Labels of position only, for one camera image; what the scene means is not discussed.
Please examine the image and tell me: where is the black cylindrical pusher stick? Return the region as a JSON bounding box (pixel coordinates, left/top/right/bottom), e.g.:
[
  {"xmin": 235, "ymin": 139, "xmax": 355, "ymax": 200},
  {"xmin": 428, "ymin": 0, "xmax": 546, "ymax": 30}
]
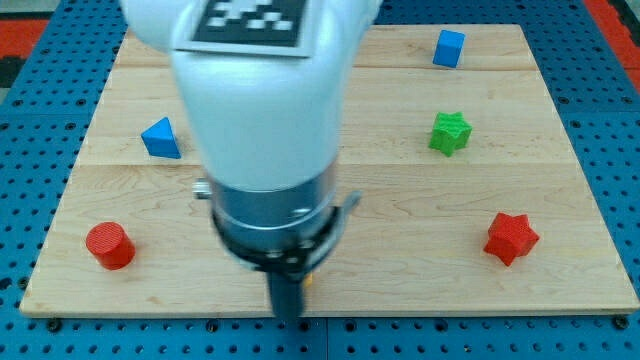
[{"xmin": 266, "ymin": 272, "xmax": 305, "ymax": 319}]

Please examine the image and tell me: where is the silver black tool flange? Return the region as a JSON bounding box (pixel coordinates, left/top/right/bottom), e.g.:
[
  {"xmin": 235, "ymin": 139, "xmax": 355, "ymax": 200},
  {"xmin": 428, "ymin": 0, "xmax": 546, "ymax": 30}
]
[{"xmin": 193, "ymin": 160, "xmax": 362, "ymax": 273}]

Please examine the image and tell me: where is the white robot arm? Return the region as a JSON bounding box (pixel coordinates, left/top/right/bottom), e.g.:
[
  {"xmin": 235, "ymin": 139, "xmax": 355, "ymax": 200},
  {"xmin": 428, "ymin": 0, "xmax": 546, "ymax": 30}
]
[{"xmin": 121, "ymin": 0, "xmax": 381, "ymax": 319}]

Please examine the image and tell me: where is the blue triangle block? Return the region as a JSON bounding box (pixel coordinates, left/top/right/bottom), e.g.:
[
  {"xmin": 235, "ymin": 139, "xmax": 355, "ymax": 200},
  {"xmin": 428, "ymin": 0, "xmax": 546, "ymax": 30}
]
[{"xmin": 141, "ymin": 117, "xmax": 181, "ymax": 159}]

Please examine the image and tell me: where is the red cylinder block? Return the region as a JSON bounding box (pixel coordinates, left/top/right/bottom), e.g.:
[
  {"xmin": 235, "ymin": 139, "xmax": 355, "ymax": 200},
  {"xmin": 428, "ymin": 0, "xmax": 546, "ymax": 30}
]
[{"xmin": 85, "ymin": 222, "xmax": 136, "ymax": 270}]

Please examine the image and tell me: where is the green star block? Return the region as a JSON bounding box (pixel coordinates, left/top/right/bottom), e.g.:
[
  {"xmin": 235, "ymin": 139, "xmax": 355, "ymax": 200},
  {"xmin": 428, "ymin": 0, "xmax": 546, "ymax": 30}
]
[{"xmin": 428, "ymin": 112, "xmax": 473, "ymax": 157}]

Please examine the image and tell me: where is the wooden board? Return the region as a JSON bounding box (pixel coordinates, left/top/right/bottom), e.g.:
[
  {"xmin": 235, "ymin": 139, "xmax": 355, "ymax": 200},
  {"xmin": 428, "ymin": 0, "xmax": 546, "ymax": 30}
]
[{"xmin": 20, "ymin": 25, "xmax": 639, "ymax": 319}]

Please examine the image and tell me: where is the black white fiducial tag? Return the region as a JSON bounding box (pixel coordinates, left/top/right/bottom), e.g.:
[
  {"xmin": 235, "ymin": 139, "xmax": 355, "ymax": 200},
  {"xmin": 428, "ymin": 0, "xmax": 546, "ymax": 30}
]
[{"xmin": 175, "ymin": 0, "xmax": 324, "ymax": 58}]

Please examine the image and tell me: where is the red star block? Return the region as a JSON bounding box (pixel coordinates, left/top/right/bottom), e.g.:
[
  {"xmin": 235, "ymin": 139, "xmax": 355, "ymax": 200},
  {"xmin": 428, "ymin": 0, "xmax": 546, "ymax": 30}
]
[{"xmin": 483, "ymin": 212, "xmax": 540, "ymax": 267}]

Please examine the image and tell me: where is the blue cube block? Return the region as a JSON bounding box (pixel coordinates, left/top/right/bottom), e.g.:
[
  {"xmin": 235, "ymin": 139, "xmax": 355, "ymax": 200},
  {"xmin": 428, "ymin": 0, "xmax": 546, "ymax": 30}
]
[{"xmin": 432, "ymin": 29, "xmax": 466, "ymax": 68}]

